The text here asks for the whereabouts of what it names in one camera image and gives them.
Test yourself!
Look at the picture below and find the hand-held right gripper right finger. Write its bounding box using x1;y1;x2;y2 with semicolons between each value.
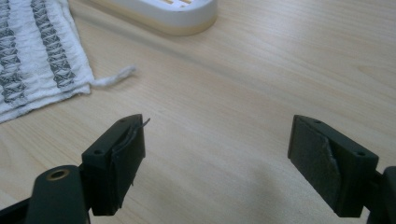
287;114;380;218

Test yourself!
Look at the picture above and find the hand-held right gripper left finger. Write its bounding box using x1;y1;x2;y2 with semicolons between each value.
81;113;151;217

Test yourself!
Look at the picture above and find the white grey striped cloth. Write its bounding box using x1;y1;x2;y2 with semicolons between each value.
0;0;137;124

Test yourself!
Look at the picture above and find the white oval soap dish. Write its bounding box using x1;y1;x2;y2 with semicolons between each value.
81;0;219;36

